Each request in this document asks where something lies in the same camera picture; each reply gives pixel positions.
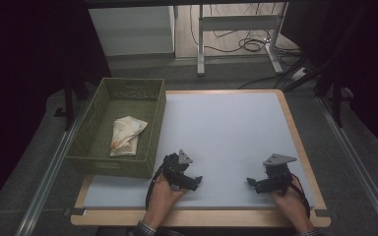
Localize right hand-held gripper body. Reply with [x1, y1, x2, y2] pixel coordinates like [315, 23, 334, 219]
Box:
[255, 152, 298, 195]

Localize black stand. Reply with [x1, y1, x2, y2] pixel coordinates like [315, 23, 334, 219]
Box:
[53, 76, 91, 132]
[282, 6, 353, 129]

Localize dark curtain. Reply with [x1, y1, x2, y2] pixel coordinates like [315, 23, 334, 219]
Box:
[280, 0, 378, 161]
[0, 0, 112, 217]

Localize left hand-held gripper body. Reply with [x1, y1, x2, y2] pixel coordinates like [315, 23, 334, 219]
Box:
[161, 149, 200, 193]

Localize metal floor rail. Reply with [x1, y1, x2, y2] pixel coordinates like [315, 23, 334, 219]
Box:
[317, 95, 378, 236]
[14, 100, 91, 236]

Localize green plastic basket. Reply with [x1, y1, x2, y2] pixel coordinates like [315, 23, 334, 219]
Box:
[64, 77, 167, 180]

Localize cream patterned cloth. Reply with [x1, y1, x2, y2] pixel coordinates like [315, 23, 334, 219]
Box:
[109, 115, 149, 157]

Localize white cabinet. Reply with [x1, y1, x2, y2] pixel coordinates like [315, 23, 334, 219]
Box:
[88, 5, 176, 57]

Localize person's right hand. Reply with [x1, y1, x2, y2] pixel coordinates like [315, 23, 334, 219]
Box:
[269, 176, 308, 221]

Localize black floor cables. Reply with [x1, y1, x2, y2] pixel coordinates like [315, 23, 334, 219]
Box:
[189, 3, 302, 57]

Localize white power strip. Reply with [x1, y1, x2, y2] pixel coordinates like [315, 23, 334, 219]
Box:
[289, 66, 310, 82]

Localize white metal desk frame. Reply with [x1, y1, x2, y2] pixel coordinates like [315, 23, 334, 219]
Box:
[196, 2, 290, 77]

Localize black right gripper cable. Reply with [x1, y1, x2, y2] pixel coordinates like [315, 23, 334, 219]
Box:
[288, 181, 312, 220]

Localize person's left hand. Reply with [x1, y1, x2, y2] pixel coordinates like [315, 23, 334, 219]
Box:
[147, 174, 189, 214]

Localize light blue table mat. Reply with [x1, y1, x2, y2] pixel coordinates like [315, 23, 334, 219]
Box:
[83, 91, 316, 210]

